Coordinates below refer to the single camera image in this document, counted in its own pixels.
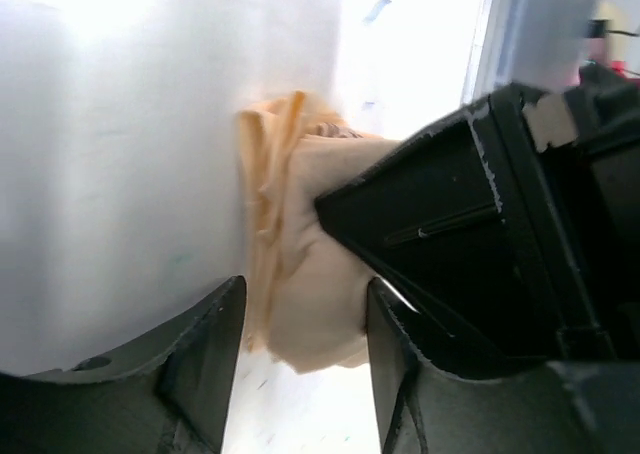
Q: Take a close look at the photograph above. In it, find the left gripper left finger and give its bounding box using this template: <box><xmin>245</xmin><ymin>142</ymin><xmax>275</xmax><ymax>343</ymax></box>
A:
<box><xmin>1</xmin><ymin>276</ymin><xmax>246</xmax><ymax>453</ymax></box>

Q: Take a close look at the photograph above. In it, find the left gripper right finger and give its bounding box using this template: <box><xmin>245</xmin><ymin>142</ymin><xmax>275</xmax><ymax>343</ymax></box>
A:
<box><xmin>367</xmin><ymin>279</ymin><xmax>639</xmax><ymax>453</ymax></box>

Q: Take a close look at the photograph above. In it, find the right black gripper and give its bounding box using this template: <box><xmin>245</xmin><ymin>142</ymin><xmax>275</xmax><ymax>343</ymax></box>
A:
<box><xmin>315</xmin><ymin>63</ymin><xmax>639</xmax><ymax>379</ymax></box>

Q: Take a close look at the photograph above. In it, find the beige underwear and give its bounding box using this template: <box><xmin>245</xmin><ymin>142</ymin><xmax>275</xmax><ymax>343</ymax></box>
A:
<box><xmin>236</xmin><ymin>90</ymin><xmax>397</xmax><ymax>374</ymax></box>

